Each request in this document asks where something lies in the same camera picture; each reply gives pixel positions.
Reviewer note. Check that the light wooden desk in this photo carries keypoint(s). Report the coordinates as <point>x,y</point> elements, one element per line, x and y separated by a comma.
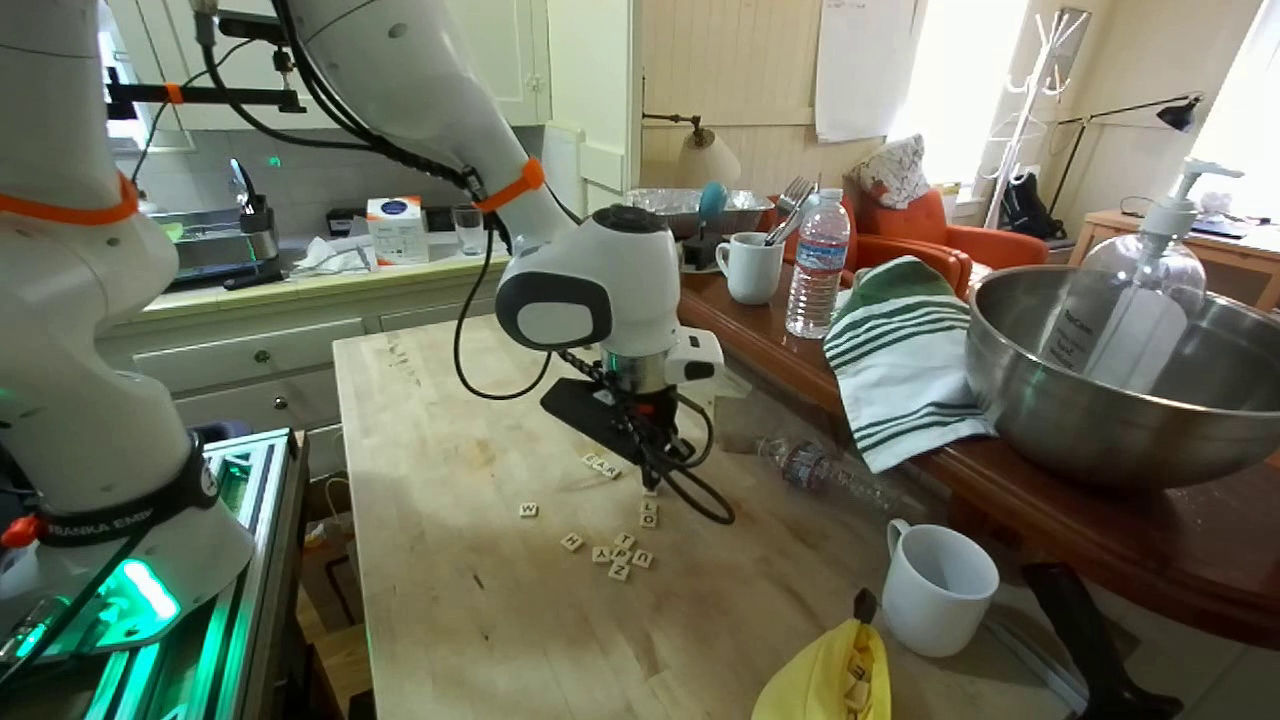
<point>1200,250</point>

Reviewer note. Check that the white wall cabinet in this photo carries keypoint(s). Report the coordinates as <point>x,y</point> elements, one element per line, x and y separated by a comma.
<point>500,60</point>

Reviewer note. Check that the clear water bottle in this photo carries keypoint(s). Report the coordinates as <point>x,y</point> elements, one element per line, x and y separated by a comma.
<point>817,270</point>

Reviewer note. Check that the black desk lamp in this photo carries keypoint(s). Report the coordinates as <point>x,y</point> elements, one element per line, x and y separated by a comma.
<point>1130,125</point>

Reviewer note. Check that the clear pump dispenser bottle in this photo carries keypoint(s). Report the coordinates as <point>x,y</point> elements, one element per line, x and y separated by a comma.
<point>1140,300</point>

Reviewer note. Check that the large steel mixing bowl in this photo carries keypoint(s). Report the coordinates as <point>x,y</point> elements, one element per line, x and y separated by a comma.
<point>1130,400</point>

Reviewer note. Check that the steel sink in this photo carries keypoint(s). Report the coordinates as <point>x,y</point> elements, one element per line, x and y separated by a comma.
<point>200,245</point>

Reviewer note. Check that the crumpled white cloth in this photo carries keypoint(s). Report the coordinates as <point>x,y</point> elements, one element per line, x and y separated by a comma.
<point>332,257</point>

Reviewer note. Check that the white tissue box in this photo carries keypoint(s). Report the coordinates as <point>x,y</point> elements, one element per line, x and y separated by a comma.
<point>397,230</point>

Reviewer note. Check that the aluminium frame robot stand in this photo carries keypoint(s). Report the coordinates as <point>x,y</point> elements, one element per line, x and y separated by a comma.
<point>255,560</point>

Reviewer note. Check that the crushed clear plastic bottle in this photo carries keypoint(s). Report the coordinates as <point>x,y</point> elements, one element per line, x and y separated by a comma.
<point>830,474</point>

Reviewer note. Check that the white empty mug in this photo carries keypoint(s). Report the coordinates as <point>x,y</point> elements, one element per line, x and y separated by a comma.
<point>935,590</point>

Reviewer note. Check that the black kitchen tap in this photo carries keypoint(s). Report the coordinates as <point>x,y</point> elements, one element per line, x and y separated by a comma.
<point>252,215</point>

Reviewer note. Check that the patterned white cushion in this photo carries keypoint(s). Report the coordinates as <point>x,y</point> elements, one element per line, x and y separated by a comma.
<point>892,170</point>

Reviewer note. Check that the green striped white towel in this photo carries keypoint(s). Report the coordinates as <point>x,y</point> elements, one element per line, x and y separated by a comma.
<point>900,365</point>

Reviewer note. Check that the white kitchen counter cabinet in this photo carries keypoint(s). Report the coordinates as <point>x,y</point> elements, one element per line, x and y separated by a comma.
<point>260,350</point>

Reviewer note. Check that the black bag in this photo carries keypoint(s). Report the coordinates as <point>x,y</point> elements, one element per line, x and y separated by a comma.
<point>1026,206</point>

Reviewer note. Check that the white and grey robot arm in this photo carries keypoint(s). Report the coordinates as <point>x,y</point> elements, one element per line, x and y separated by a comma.
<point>90,330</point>

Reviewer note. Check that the black stand leg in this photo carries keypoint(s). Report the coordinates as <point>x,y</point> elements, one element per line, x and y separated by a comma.
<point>1090,640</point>

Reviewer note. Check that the blue dish brush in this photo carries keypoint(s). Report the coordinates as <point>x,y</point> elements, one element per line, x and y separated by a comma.
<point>711,208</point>

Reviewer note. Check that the camera on mount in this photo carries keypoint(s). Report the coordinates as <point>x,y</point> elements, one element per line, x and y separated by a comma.
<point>215,85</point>

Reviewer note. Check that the white paper sheet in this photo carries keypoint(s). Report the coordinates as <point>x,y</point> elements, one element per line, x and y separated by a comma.
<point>865,70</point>

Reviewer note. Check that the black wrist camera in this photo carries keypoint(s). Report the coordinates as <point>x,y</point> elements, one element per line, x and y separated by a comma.
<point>583,408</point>

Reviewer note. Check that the orange armchair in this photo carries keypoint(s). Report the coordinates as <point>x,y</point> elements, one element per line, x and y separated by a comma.
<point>950,240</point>

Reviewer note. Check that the white mug holding cutlery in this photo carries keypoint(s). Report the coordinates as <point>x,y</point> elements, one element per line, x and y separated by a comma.
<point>752,270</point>

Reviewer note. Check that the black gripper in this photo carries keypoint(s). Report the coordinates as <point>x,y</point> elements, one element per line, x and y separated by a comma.
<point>658,408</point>

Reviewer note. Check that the white coat rack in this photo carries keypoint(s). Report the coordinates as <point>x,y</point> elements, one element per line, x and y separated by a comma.
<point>1030,110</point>

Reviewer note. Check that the bundle of metal forks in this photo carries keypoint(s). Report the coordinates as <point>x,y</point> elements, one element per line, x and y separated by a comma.
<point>790,210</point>

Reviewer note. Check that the yellow banana-shaped pouch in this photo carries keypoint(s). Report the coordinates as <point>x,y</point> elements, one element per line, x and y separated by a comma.
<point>825,675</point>

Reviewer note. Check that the clear drinking glass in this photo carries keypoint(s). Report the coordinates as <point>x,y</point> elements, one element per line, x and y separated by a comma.
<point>468,230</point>

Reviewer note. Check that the aluminium foil tray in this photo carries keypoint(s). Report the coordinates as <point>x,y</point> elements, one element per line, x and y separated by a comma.
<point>680,208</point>

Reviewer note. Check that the dark wooden table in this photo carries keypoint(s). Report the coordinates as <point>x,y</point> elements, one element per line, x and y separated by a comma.
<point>1080,530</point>

